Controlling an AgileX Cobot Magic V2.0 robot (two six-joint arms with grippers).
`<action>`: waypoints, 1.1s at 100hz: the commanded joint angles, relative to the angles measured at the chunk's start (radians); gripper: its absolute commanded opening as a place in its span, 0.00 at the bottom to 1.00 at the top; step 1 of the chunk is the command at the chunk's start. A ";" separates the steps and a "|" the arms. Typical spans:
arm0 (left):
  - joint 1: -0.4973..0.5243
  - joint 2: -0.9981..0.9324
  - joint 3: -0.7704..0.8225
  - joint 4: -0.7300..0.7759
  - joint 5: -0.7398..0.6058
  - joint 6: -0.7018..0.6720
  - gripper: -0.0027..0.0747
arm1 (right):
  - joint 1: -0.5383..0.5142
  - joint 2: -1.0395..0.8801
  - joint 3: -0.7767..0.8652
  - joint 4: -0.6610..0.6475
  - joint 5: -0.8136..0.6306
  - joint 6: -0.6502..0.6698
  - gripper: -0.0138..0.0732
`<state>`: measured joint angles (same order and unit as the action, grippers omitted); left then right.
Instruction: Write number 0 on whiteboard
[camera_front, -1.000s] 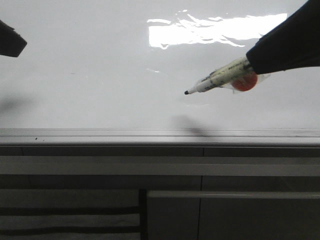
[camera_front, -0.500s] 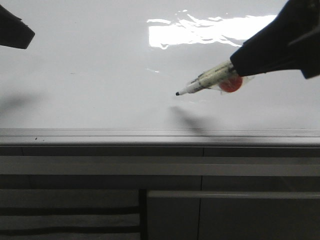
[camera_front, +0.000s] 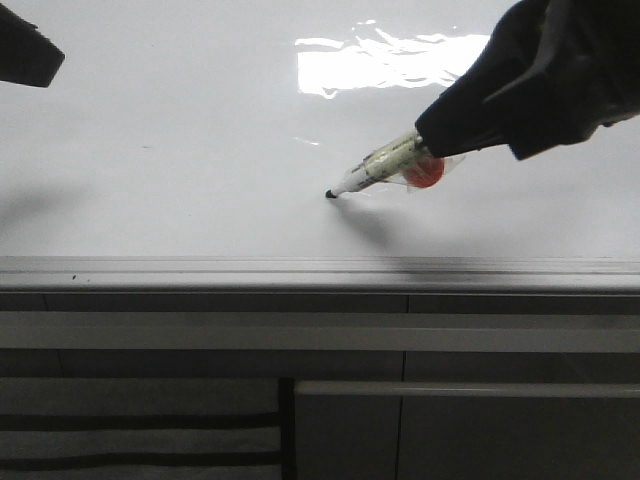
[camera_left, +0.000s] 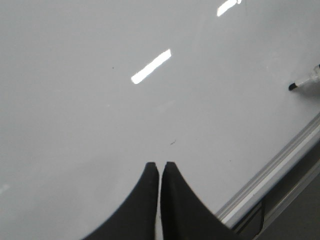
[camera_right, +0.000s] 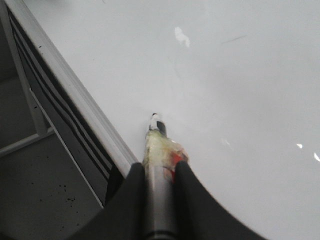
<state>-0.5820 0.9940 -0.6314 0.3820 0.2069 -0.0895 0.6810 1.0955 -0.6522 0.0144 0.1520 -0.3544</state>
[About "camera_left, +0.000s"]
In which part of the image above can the white whiteboard marker pen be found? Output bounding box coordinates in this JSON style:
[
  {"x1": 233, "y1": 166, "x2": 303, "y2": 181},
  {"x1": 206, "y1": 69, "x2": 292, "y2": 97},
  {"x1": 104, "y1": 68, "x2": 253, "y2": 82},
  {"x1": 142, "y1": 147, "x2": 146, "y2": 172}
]
[{"x1": 288, "y1": 64, "x2": 320, "y2": 91}]

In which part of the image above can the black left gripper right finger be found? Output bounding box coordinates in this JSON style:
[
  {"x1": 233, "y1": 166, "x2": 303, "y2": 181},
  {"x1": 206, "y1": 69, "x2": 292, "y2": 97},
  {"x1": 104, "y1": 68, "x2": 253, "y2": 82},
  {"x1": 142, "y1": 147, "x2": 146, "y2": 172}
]
[{"x1": 160, "y1": 162, "x2": 241, "y2": 240}]

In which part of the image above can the white whiteboard with aluminium frame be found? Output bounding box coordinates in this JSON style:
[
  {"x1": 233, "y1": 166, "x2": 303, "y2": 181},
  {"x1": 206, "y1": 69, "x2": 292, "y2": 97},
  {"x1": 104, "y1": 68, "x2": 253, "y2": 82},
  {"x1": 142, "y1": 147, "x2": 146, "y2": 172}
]
[{"x1": 0, "y1": 0, "x2": 320, "y2": 240}]

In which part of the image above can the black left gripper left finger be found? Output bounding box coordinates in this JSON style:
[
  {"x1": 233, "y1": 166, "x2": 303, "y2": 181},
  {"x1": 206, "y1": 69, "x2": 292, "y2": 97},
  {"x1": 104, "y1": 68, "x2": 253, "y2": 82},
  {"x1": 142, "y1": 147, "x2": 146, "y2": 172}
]
[{"x1": 85, "y1": 162, "x2": 159, "y2": 240}]

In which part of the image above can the grey cabinet with drawers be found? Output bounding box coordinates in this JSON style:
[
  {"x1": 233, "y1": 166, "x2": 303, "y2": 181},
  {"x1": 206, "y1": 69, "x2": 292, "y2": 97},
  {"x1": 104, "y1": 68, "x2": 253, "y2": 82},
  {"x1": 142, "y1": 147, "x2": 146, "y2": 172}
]
[{"x1": 232, "y1": 142, "x2": 320, "y2": 240}]

